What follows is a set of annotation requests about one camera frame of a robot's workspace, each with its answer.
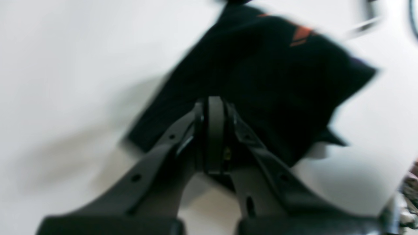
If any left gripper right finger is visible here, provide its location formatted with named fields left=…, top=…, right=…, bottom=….
left=214, top=97, right=385, bottom=235

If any black t-shirt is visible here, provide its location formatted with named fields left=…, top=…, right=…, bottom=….
left=127, top=3, right=376, bottom=167

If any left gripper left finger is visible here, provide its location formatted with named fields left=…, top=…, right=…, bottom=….
left=37, top=97, right=216, bottom=235

